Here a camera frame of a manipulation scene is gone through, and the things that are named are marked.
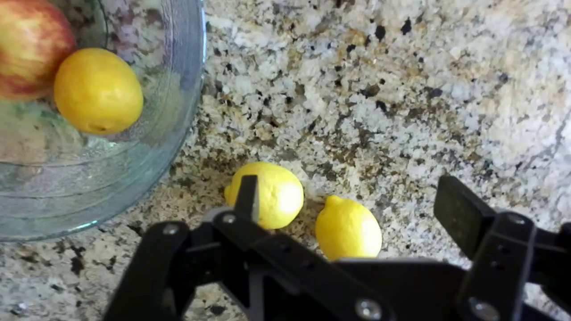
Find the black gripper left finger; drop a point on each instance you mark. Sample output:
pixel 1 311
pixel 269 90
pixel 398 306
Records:
pixel 196 268

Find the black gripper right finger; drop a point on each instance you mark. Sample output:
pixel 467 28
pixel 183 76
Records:
pixel 499 261

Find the yellow lemon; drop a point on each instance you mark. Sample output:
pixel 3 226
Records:
pixel 98 90
pixel 348 229
pixel 280 197

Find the red yellow apple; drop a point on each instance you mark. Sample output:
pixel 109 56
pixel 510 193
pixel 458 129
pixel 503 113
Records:
pixel 28 47

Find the clear glass bowl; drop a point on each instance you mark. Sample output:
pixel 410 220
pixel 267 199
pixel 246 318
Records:
pixel 117 179

